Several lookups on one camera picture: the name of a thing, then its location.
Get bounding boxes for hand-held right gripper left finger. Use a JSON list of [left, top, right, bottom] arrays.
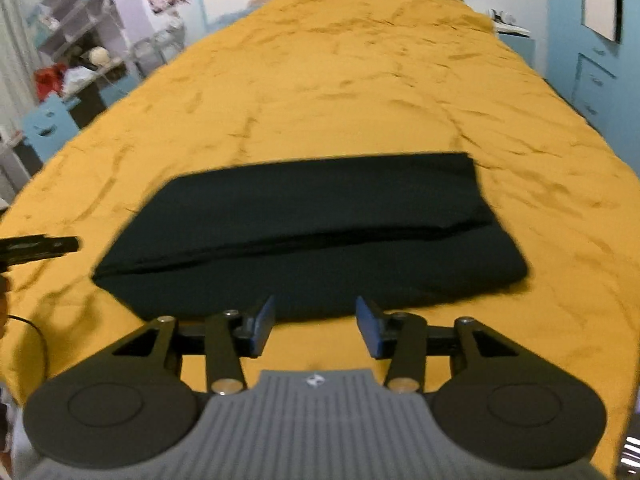
[[112, 294, 277, 395]]

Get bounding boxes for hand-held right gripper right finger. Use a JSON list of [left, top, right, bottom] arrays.
[[354, 296, 526, 395]]

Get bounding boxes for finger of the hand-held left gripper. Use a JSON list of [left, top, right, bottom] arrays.
[[0, 235, 81, 267]]

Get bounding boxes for black pants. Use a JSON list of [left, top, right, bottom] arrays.
[[92, 151, 531, 322]]

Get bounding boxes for blue chair with smiley cutout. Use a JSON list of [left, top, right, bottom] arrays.
[[22, 95, 81, 153]]

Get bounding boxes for red bag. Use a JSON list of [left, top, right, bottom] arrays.
[[34, 62, 68, 98]]

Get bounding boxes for white cloth on desk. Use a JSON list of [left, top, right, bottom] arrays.
[[62, 67, 93, 91]]

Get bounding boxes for grey desk with blue drawers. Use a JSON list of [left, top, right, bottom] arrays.
[[0, 55, 143, 181]]

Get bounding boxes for light patterned curtain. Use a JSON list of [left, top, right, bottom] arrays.
[[0, 0, 46, 201]]

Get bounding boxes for white chair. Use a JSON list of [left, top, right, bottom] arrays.
[[132, 25, 186, 76]]

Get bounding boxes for yellow quilted bed blanket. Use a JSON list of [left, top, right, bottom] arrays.
[[0, 0, 640, 478]]

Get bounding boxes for blue nightstand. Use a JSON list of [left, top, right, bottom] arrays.
[[492, 22, 536, 68]]

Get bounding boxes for blue wardrobe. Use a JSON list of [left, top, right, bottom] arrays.
[[545, 0, 640, 161]]

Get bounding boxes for black framed mirror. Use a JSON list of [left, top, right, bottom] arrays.
[[580, 0, 623, 43]]

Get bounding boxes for black cable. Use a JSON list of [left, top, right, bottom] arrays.
[[0, 314, 49, 381]]

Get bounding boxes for white and blue wall shelf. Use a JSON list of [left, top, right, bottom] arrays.
[[22, 0, 126, 61]]

